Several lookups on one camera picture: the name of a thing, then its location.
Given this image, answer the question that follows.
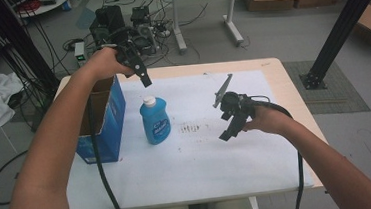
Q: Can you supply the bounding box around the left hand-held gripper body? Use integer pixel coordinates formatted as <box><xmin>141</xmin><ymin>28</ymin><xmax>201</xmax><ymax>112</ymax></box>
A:
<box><xmin>113</xmin><ymin>39</ymin><xmax>146</xmax><ymax>78</ymax></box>

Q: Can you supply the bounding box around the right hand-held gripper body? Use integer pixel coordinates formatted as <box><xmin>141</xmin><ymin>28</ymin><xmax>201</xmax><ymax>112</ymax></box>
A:
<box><xmin>209</xmin><ymin>71</ymin><xmax>258</xmax><ymax>123</ymax></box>

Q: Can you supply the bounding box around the blue cardboard box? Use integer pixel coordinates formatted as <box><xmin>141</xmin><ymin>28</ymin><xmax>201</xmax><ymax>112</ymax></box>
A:
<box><xmin>70</xmin><ymin>73</ymin><xmax>132</xmax><ymax>166</ymax></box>

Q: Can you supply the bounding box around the blue bottle with white cap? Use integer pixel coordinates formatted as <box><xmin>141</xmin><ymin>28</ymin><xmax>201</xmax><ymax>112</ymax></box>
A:
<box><xmin>138</xmin><ymin>94</ymin><xmax>174</xmax><ymax>147</ymax></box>

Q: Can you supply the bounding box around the person's left hand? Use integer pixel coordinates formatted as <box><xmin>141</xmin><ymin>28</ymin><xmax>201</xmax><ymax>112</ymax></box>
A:
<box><xmin>83</xmin><ymin>45</ymin><xmax>135</xmax><ymax>82</ymax></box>

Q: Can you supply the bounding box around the person's right hand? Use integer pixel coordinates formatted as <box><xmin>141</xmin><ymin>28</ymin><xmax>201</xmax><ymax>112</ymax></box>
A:
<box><xmin>240</xmin><ymin>101</ymin><xmax>297</xmax><ymax>138</ymax></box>

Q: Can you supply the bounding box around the black equipment pile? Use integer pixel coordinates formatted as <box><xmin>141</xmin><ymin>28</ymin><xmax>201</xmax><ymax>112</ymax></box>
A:
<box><xmin>86</xmin><ymin>0</ymin><xmax>168</xmax><ymax>64</ymax></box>

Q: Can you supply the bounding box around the small grey power supply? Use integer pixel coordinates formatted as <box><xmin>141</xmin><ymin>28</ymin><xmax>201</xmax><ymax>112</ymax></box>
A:
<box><xmin>72</xmin><ymin>41</ymin><xmax>88</xmax><ymax>68</ymax></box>

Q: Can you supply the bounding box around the white table mat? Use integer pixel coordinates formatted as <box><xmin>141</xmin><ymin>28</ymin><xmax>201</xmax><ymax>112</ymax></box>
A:
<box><xmin>58</xmin><ymin>65</ymin><xmax>316</xmax><ymax>209</ymax></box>

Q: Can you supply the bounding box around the white desk with metal legs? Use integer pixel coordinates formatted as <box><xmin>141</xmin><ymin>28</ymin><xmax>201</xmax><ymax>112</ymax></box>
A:
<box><xmin>164</xmin><ymin>0</ymin><xmax>274</xmax><ymax>57</ymax></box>

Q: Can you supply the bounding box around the round white table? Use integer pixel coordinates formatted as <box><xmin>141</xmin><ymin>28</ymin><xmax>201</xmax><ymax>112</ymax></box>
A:
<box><xmin>14</xmin><ymin>0</ymin><xmax>74</xmax><ymax>20</ymax></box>

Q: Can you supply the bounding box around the grey floor mat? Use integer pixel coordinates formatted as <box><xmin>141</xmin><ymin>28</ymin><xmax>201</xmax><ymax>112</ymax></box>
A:
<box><xmin>281</xmin><ymin>55</ymin><xmax>371</xmax><ymax>119</ymax></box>

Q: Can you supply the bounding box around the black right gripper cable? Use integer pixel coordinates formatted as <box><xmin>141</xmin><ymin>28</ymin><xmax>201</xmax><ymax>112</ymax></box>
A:
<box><xmin>249</xmin><ymin>92</ymin><xmax>308</xmax><ymax>209</ymax></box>

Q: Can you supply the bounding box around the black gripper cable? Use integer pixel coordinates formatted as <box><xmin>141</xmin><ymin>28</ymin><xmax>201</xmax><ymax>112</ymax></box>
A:
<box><xmin>87</xmin><ymin>92</ymin><xmax>132</xmax><ymax>209</ymax></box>
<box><xmin>249</xmin><ymin>92</ymin><xmax>308</xmax><ymax>209</ymax></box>

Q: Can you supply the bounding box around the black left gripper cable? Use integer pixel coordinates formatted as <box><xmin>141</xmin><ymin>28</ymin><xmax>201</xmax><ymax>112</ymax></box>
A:
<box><xmin>87</xmin><ymin>92</ymin><xmax>132</xmax><ymax>209</ymax></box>

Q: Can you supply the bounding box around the black metal frame post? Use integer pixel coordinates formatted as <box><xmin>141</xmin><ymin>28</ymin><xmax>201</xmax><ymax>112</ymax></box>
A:
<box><xmin>0</xmin><ymin>0</ymin><xmax>62</xmax><ymax>97</ymax></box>
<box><xmin>294</xmin><ymin>0</ymin><xmax>371</xmax><ymax>91</ymax></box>

